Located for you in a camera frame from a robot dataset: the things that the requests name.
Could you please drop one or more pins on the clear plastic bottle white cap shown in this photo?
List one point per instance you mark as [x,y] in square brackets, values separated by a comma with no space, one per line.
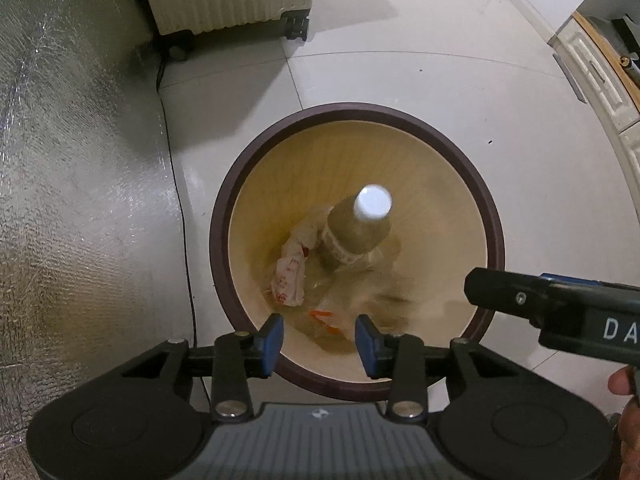
[350,240]

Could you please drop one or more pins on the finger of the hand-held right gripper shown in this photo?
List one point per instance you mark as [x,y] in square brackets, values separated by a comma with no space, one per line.
[590,284]
[500,290]

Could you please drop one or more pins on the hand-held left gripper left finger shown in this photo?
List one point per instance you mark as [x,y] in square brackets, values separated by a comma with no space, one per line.
[272,345]

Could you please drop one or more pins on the yellow waste bin brown rim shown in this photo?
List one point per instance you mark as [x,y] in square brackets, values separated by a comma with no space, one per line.
[400,160]

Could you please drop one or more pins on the person's right hand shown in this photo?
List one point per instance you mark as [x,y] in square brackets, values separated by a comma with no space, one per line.
[631,440]

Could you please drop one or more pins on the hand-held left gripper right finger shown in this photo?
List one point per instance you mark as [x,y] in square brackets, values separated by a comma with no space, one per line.
[367,346]

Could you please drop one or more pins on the grey glitter tablecloth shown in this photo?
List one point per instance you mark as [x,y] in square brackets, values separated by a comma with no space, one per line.
[75,185]

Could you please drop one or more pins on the clear zip bag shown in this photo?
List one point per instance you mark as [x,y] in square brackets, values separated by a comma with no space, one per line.
[332,302]

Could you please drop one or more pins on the low white cabinet wooden top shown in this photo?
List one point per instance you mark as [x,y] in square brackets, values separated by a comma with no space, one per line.
[595,65]

